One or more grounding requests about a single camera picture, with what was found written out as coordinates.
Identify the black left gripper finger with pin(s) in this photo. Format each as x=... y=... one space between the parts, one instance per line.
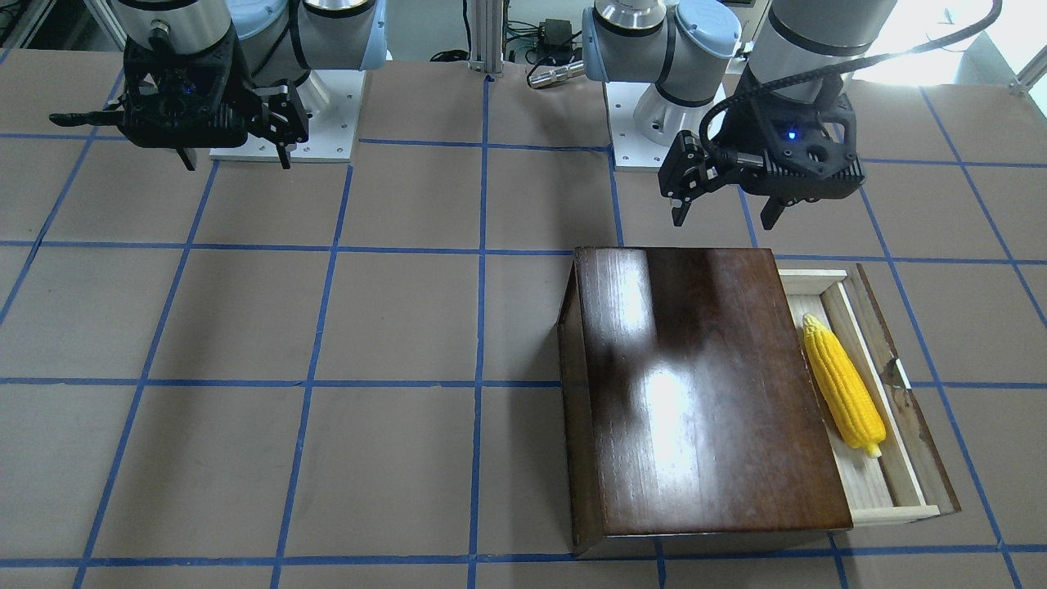
x=772 y=211
x=678 y=177

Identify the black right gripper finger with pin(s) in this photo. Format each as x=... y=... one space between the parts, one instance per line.
x=188 y=156
x=289 y=120

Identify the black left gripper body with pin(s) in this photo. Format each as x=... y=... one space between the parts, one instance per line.
x=746 y=123

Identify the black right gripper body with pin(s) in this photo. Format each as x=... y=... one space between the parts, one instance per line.
x=283 y=117

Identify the yellow toy corn cob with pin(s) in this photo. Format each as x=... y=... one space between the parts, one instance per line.
x=845 y=393

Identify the light wooden drawer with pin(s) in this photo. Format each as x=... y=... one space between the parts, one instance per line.
x=908 y=482

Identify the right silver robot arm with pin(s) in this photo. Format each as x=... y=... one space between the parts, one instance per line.
x=247 y=80

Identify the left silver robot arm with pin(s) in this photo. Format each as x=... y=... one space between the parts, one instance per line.
x=682 y=51

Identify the dark wooden drawer cabinet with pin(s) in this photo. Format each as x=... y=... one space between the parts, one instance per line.
x=691 y=419

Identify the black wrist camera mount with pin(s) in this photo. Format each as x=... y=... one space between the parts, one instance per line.
x=812 y=146

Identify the aluminium frame post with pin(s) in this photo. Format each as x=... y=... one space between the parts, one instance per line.
x=486 y=38

